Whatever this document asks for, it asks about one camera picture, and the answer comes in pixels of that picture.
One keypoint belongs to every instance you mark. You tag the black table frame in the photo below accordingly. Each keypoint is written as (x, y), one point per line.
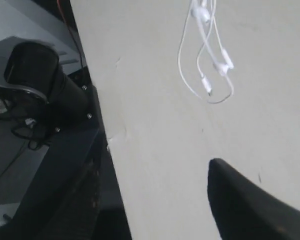
(67, 188)

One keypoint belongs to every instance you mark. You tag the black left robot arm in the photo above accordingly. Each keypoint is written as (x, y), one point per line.
(37, 93)

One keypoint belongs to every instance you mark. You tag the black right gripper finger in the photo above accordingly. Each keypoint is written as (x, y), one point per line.
(244, 211)

